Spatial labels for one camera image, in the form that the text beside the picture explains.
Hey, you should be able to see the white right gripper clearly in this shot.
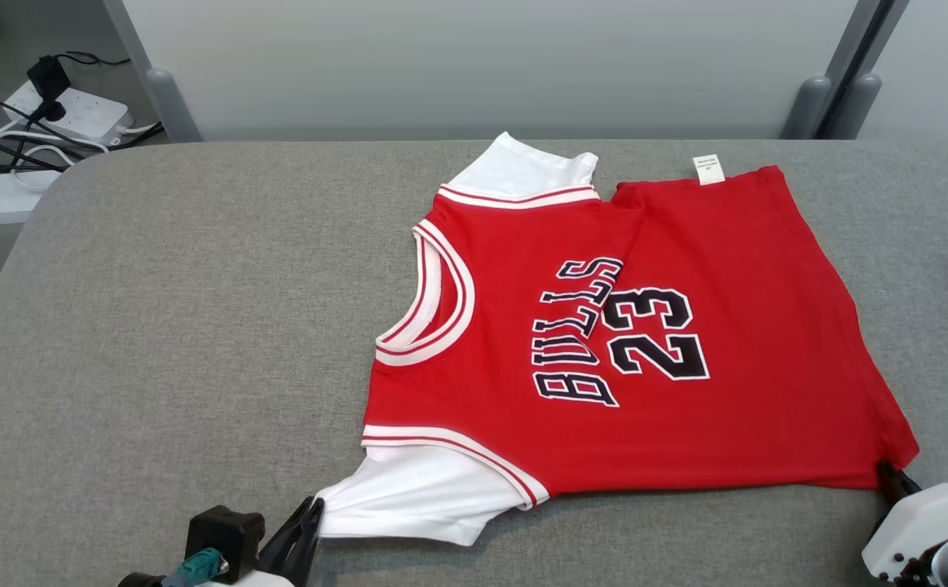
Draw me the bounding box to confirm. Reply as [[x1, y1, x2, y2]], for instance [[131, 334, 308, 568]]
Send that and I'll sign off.
[[862, 461, 948, 581]]

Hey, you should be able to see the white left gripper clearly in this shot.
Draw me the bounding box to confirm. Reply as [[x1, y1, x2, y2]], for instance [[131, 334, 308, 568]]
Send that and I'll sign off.
[[192, 497, 325, 587]]

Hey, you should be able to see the red and white basketball jersey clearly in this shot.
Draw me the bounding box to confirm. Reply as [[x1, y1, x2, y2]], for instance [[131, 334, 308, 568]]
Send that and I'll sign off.
[[315, 132, 920, 545]]

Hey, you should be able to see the narrow pale grey partition panel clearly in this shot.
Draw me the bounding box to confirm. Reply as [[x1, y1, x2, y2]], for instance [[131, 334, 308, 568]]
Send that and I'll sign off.
[[857, 0, 948, 141]]

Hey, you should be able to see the white flat floor box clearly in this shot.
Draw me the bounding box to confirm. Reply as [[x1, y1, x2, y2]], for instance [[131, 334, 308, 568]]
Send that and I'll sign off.
[[0, 171, 60, 227]]

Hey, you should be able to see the wide pale grey partition panel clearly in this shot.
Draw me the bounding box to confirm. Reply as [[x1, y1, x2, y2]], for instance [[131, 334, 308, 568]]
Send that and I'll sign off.
[[119, 0, 862, 142]]

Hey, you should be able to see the black power adapter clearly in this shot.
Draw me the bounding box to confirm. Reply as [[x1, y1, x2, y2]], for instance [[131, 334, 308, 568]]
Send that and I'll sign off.
[[27, 55, 71, 121]]

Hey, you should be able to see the teal left camera connector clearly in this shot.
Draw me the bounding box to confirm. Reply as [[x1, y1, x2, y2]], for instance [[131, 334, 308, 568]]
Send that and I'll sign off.
[[162, 548, 230, 587]]

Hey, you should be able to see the grey metal partition post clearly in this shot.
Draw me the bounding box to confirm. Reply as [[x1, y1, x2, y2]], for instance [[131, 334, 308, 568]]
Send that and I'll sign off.
[[781, 0, 890, 139], [828, 0, 911, 139], [103, 0, 202, 143]]

